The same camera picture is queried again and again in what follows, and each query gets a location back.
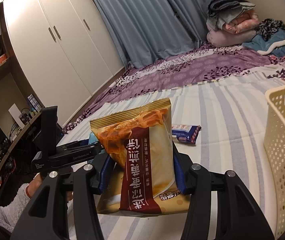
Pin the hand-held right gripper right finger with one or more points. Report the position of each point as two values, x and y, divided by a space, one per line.
178 180

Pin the white wardrobe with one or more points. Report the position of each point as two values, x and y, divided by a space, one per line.
65 55

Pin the person's left forearm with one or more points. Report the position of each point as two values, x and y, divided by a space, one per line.
5 210

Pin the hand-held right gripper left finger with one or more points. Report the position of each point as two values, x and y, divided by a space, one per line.
105 172

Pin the leopard print cloth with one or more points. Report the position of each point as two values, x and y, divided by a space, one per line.
270 28

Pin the cream perforated plastic basket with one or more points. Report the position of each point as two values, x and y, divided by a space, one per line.
277 135

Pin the tan maroon-band noodle packet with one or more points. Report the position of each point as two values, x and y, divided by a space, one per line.
142 155

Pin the pink folded quilt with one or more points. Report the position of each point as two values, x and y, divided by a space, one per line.
242 23

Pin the blue white biscuit packet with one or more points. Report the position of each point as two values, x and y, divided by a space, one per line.
185 132

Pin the grey white striped bed sheet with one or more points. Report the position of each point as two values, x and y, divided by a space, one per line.
220 120

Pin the blue white small box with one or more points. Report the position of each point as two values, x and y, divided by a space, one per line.
33 102

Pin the lilac folded quilt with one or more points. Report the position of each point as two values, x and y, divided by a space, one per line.
225 38

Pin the dark striped folded blanket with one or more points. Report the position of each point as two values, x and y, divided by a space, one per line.
222 5

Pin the purple floral bed sheet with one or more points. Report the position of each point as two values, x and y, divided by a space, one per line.
182 67

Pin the person's left hand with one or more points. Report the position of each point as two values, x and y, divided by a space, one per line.
35 187

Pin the grey folded cloth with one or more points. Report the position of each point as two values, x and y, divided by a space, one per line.
222 20

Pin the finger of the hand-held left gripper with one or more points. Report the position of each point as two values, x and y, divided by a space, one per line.
87 150
72 145

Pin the small orange box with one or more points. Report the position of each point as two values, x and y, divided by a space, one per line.
2 59

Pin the light blue snack packet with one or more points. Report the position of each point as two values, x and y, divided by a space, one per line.
93 138

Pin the wooden desk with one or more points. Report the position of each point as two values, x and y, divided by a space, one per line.
15 140

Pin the blue curtain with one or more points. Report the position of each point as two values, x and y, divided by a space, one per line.
142 17

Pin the teal fleece blanket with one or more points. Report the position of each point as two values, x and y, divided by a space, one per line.
270 46

